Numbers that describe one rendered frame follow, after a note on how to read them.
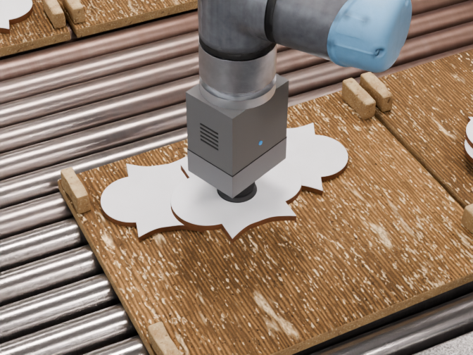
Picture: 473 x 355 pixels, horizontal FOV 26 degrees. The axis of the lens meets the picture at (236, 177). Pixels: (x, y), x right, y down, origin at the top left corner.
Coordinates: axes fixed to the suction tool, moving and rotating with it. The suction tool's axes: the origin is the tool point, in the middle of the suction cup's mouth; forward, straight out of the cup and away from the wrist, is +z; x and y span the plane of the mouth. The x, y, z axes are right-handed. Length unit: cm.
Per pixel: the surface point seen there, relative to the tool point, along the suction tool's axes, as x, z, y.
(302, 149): -4.4, 6.4, -16.9
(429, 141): 5.8, 7.2, -29.6
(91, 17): -47, 7, -20
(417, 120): 2.3, 7.2, -32.1
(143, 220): -9.8, 6.4, 5.0
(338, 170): 1.3, 6.4, -16.8
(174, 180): -12.1, 6.4, -2.2
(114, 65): -38.0, 9.6, -16.1
